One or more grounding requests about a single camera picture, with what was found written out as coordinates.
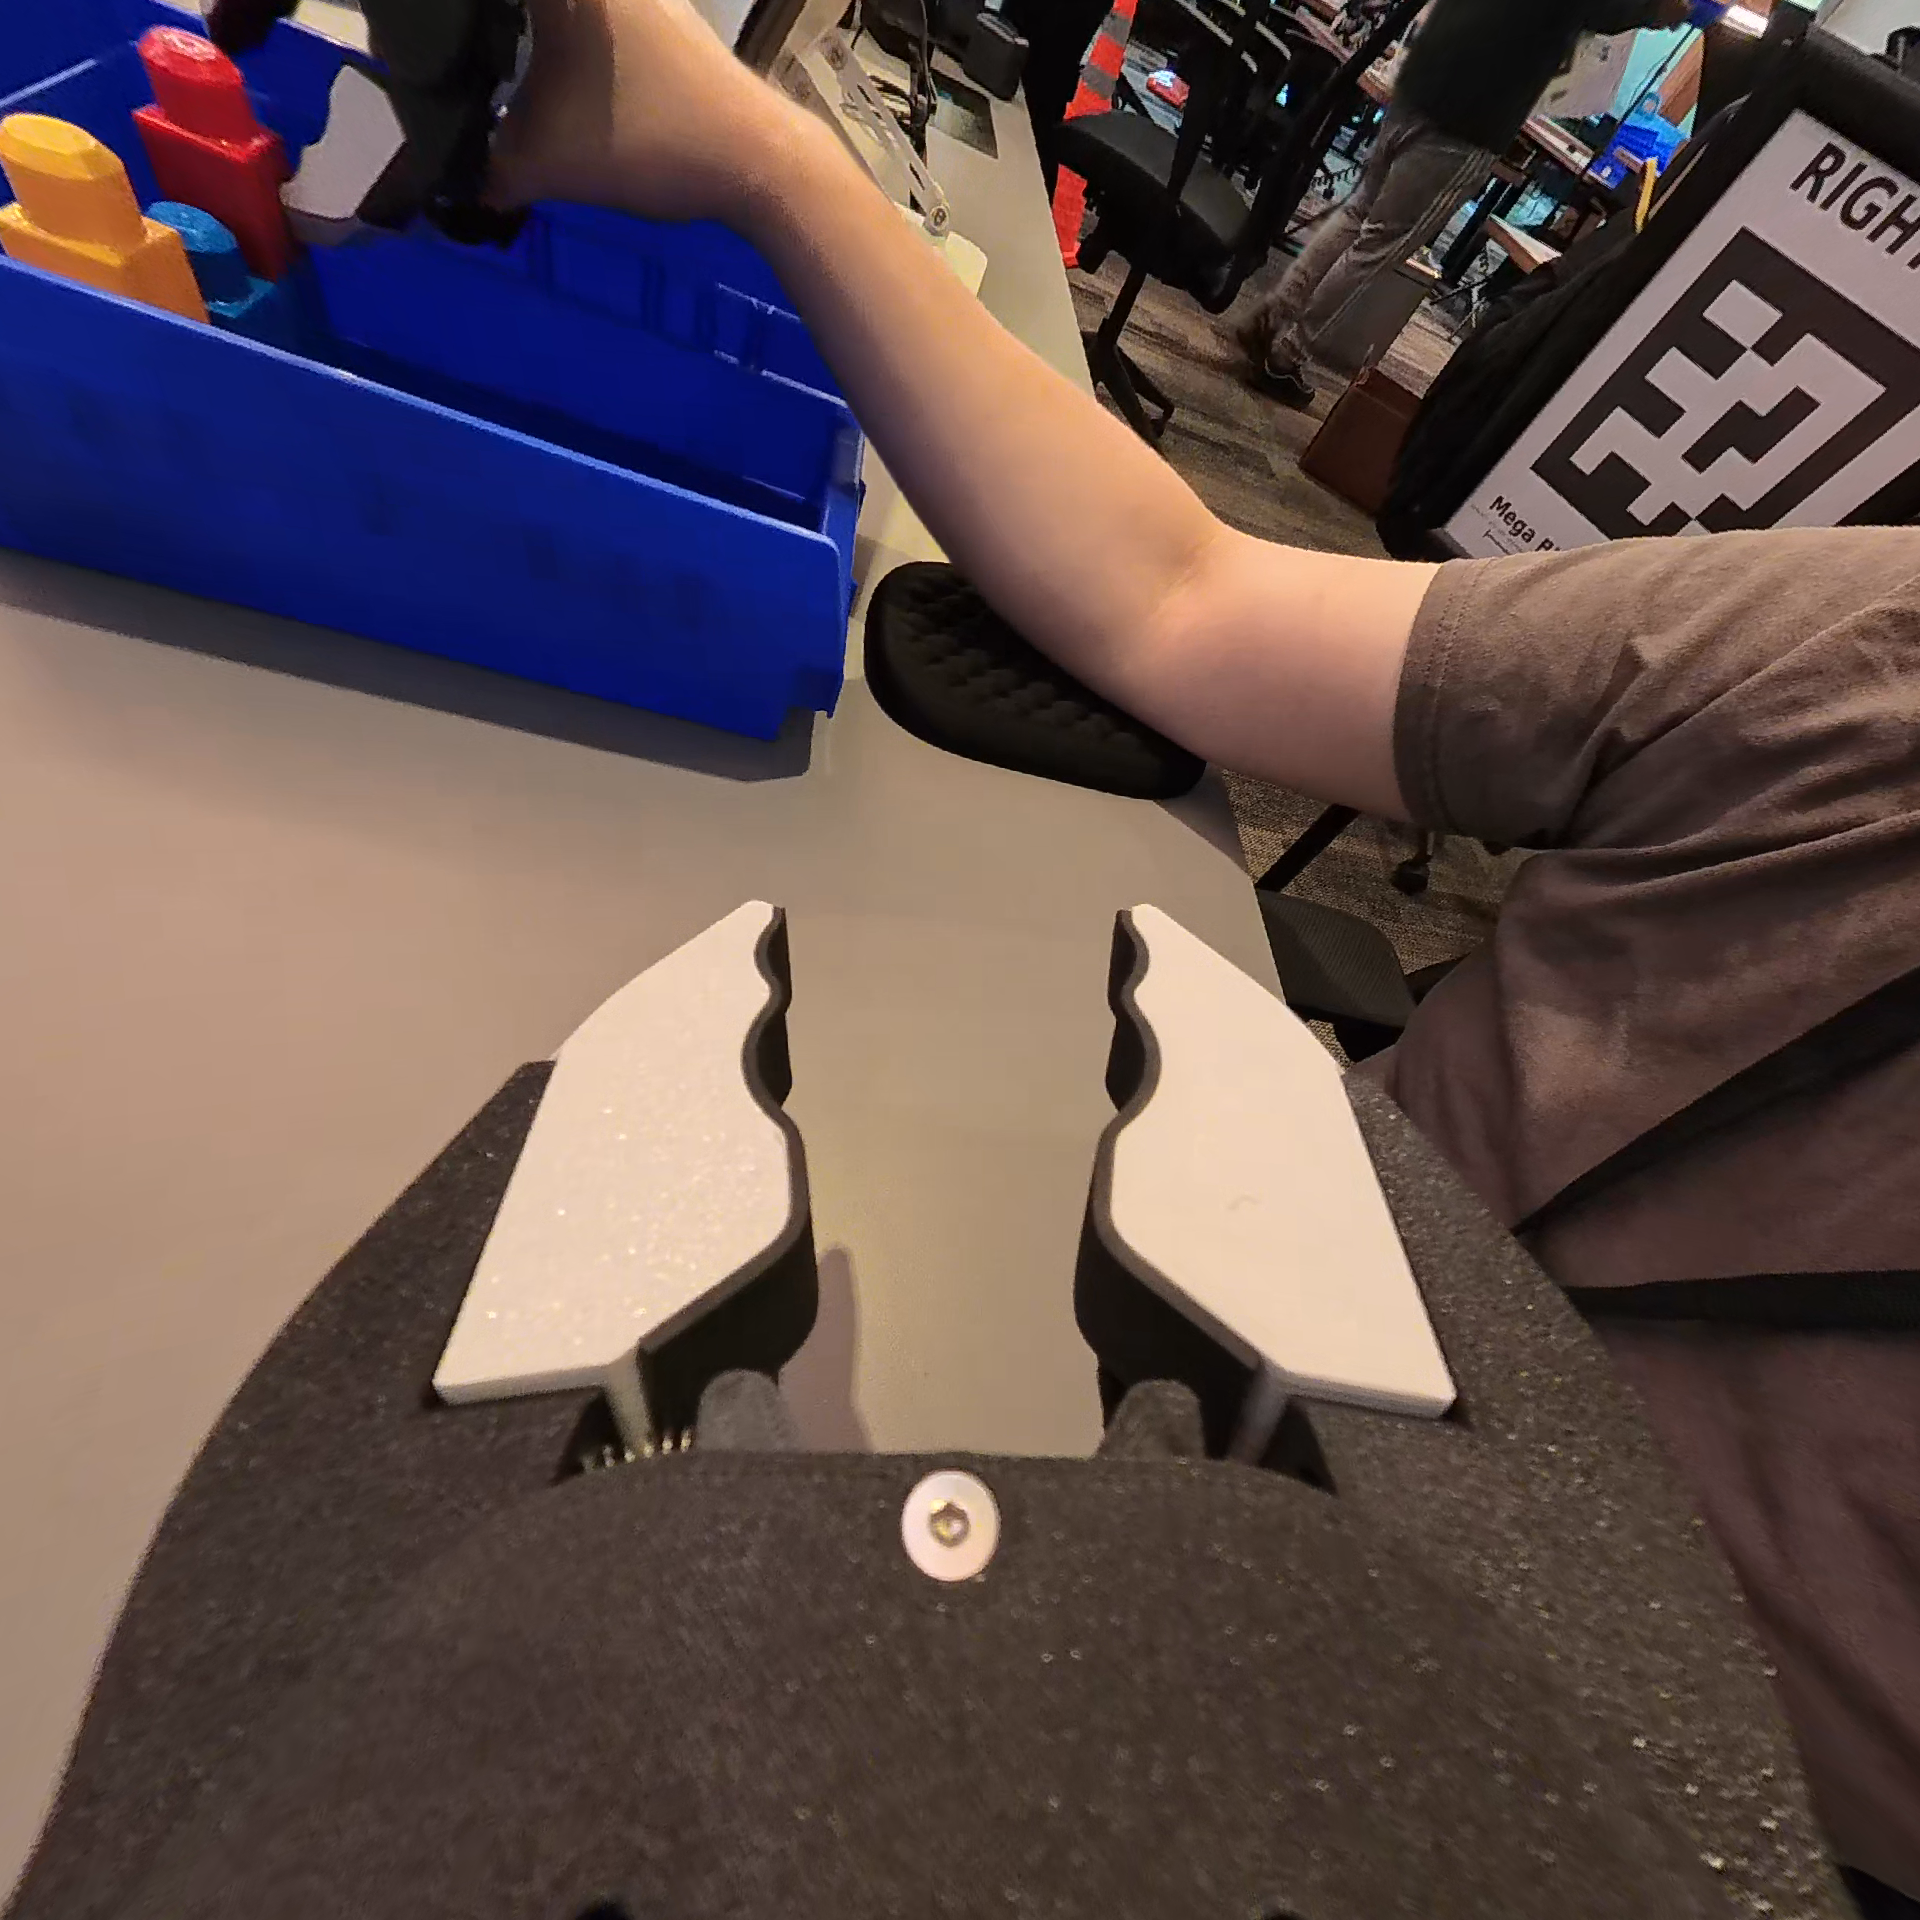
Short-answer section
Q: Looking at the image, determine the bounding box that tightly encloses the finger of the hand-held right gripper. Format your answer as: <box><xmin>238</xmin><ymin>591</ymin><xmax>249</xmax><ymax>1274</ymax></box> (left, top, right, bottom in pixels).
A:
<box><xmin>280</xmin><ymin>63</ymin><xmax>408</xmax><ymax>229</ymax></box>

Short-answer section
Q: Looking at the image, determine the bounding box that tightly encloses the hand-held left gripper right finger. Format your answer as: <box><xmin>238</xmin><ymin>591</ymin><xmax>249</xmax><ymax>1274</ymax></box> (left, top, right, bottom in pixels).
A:
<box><xmin>1089</xmin><ymin>902</ymin><xmax>1463</xmax><ymax>1461</ymax></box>

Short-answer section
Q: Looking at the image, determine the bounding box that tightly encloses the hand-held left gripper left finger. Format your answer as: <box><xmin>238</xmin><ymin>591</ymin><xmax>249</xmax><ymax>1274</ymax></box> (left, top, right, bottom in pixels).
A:
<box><xmin>427</xmin><ymin>900</ymin><xmax>824</xmax><ymax>1444</ymax></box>

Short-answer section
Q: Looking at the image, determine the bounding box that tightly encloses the blue one-stud block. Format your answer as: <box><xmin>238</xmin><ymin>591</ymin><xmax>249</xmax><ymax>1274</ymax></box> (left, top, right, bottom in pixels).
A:
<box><xmin>146</xmin><ymin>198</ymin><xmax>326</xmax><ymax>356</ymax></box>

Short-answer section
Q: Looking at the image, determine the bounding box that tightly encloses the yellow one-stud block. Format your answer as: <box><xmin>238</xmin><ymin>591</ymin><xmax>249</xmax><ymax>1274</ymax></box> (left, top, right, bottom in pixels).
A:
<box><xmin>0</xmin><ymin>113</ymin><xmax>209</xmax><ymax>326</ymax></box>

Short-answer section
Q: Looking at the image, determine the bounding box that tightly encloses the blue plastic bin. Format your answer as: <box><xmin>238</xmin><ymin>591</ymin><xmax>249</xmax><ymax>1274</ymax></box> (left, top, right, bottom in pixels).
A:
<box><xmin>0</xmin><ymin>0</ymin><xmax>870</xmax><ymax>747</ymax></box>

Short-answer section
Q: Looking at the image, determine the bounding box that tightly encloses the person's right forearm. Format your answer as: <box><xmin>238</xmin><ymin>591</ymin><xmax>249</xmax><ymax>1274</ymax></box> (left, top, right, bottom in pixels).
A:
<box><xmin>734</xmin><ymin>90</ymin><xmax>1445</xmax><ymax>828</ymax></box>

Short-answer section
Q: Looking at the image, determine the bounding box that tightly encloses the person's right hand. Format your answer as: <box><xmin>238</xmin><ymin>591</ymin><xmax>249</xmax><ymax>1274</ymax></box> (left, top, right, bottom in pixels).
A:
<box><xmin>484</xmin><ymin>0</ymin><xmax>824</xmax><ymax>229</ymax></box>

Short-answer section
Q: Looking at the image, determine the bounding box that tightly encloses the black wrist rest pad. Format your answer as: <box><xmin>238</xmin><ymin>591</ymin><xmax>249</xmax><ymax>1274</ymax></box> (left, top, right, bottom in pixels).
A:
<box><xmin>863</xmin><ymin>560</ymin><xmax>1208</xmax><ymax>804</ymax></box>

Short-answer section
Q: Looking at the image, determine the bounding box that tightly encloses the orange traffic cone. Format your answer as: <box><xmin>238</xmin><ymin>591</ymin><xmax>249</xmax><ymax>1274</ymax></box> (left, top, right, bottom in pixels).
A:
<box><xmin>1055</xmin><ymin>0</ymin><xmax>1144</xmax><ymax>276</ymax></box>

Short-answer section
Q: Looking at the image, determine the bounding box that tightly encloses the brown box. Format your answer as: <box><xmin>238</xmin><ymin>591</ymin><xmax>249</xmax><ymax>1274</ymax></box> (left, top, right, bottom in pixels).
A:
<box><xmin>1298</xmin><ymin>365</ymin><xmax>1431</xmax><ymax>517</ymax></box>

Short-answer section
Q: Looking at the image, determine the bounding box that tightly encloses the black-white marker sign stand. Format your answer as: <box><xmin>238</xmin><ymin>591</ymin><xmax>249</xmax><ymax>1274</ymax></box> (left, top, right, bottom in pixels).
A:
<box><xmin>1438</xmin><ymin>107</ymin><xmax>1920</xmax><ymax>563</ymax></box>

